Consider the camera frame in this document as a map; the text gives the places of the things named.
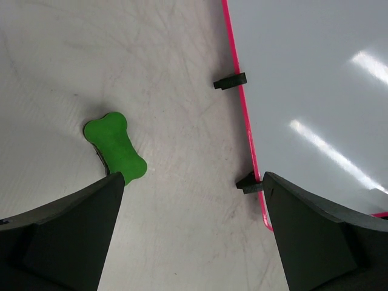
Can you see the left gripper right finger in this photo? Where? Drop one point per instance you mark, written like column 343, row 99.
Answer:
column 323, row 245

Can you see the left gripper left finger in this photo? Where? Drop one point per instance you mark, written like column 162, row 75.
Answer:
column 62, row 245

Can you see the green whiteboard eraser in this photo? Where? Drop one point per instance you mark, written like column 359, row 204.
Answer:
column 109, row 137

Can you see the pink framed whiteboard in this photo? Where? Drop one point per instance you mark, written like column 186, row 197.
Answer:
column 315, row 99

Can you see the black whiteboard clip right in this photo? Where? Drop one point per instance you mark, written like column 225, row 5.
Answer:
column 249, row 184

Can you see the black whiteboard clip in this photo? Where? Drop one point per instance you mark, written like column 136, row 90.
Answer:
column 230, row 81
column 249, row 184

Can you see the black whiteboard clip left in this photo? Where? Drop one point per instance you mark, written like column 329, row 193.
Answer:
column 230, row 81

